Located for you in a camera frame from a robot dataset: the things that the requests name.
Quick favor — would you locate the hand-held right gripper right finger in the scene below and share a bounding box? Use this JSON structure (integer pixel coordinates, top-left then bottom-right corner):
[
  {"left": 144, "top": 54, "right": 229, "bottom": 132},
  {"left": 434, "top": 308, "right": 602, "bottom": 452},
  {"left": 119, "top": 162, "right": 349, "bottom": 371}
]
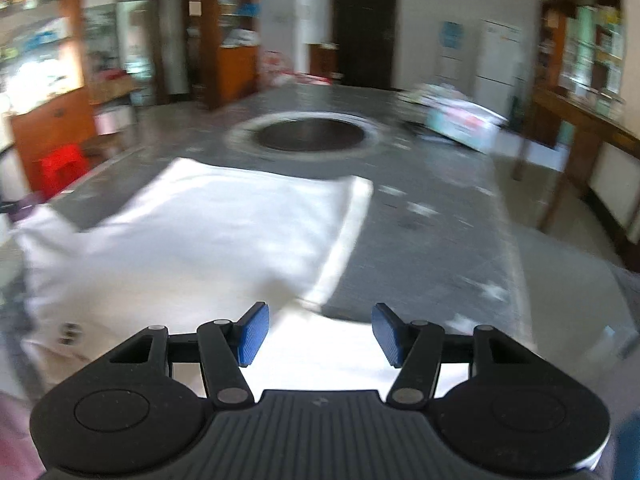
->
[{"left": 371, "top": 302, "right": 538, "bottom": 409}]

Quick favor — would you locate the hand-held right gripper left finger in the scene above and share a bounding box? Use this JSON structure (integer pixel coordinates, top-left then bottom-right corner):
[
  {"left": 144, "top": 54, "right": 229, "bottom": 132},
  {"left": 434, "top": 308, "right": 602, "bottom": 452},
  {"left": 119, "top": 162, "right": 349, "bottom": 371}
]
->
[{"left": 107, "top": 301, "right": 271, "bottom": 409}]

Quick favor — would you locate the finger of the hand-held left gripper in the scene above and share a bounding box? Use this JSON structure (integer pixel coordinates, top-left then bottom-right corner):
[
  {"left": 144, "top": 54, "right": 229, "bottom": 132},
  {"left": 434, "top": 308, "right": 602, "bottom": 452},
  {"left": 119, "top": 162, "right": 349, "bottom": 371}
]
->
[{"left": 0, "top": 201, "right": 39, "bottom": 221}]

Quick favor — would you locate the white garment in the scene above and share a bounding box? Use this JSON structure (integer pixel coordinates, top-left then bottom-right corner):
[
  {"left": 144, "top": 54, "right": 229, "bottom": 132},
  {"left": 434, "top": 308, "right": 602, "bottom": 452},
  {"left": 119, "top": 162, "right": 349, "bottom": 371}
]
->
[{"left": 12, "top": 157, "right": 475, "bottom": 401}]

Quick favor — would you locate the red plastic stool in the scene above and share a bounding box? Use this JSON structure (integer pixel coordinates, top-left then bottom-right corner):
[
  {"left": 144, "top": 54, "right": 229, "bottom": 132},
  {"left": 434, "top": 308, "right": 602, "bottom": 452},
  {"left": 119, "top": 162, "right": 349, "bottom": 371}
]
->
[{"left": 37, "top": 144, "right": 88, "bottom": 201}]

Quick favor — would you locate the large wooden display cabinet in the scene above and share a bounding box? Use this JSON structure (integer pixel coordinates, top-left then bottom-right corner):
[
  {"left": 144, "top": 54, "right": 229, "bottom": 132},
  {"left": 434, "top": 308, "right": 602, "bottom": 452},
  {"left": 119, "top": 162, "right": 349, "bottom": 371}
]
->
[{"left": 0, "top": 0, "right": 96, "bottom": 193}]

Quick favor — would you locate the round black inset cooktop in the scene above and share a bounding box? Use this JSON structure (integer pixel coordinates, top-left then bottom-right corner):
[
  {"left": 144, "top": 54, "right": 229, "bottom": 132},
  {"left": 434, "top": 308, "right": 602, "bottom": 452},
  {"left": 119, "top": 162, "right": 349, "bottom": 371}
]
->
[{"left": 227, "top": 112, "right": 396, "bottom": 161}]

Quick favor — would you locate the wooden interior door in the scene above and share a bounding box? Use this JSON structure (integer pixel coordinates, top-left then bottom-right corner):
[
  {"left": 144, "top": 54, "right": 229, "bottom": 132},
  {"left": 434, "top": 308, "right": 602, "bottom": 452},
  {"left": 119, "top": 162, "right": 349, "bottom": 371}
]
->
[{"left": 116, "top": 0, "right": 168, "bottom": 107}]

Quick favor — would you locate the person's pink clothing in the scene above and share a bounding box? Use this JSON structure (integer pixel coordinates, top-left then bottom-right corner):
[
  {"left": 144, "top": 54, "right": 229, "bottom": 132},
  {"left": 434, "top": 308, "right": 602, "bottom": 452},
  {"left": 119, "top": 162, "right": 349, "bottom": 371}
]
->
[{"left": 0, "top": 390, "right": 47, "bottom": 480}]

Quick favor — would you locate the tissue box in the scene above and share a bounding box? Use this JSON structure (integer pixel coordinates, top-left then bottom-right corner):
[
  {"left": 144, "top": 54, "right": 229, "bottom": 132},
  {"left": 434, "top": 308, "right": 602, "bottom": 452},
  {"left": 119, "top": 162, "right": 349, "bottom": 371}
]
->
[{"left": 425, "top": 95, "right": 508, "bottom": 153}]

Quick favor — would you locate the patterned crumpled cloth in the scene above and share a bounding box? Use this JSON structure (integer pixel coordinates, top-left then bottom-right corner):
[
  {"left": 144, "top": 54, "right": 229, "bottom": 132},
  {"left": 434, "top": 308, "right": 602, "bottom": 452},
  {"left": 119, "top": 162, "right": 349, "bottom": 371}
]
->
[{"left": 400, "top": 82, "right": 473, "bottom": 108}]

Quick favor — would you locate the narrow wooden shelf cabinet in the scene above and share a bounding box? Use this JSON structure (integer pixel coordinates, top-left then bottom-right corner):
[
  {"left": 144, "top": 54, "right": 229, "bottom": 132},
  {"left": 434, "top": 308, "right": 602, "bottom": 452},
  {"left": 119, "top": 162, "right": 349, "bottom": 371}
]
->
[{"left": 182, "top": 0, "right": 261, "bottom": 111}]

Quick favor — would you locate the colourful play tent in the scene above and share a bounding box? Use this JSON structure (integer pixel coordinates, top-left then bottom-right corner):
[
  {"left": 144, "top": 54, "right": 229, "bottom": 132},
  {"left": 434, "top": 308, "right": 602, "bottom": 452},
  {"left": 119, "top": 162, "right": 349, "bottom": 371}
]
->
[{"left": 260, "top": 50, "right": 333, "bottom": 88}]

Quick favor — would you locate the small wooden shoe cabinet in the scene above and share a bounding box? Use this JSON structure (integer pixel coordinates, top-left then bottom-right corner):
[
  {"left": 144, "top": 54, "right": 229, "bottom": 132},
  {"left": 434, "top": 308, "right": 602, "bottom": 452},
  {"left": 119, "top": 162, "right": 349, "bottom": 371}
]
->
[{"left": 309, "top": 42, "right": 342, "bottom": 78}]

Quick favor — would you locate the wooden side table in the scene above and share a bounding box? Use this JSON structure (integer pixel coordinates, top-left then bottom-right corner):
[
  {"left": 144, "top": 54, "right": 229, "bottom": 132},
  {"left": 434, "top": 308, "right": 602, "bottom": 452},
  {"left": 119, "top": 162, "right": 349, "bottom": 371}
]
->
[{"left": 512, "top": 87, "right": 640, "bottom": 271}]

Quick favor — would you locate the white refrigerator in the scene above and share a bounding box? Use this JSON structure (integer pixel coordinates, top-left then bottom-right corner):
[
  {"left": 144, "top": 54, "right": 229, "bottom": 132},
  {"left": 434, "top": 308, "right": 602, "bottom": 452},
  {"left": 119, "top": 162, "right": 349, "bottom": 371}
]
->
[{"left": 472, "top": 19, "right": 523, "bottom": 118}]

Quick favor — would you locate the dark wooden entrance door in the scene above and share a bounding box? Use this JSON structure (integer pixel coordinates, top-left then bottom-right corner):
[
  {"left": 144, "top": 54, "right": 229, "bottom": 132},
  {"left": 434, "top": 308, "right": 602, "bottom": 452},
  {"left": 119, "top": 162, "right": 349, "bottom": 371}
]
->
[{"left": 332, "top": 0, "right": 398, "bottom": 91}]

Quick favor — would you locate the water dispenser with blue bottle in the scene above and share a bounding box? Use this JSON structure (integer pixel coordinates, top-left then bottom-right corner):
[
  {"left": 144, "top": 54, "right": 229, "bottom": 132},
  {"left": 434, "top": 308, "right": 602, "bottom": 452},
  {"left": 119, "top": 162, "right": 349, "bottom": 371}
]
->
[{"left": 435, "top": 21, "right": 466, "bottom": 86}]

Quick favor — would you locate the wooden glass-door cabinet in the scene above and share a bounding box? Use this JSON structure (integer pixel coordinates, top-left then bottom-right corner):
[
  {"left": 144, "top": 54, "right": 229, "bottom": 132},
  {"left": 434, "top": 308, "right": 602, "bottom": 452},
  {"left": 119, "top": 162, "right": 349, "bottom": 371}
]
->
[{"left": 537, "top": 0, "right": 627, "bottom": 121}]

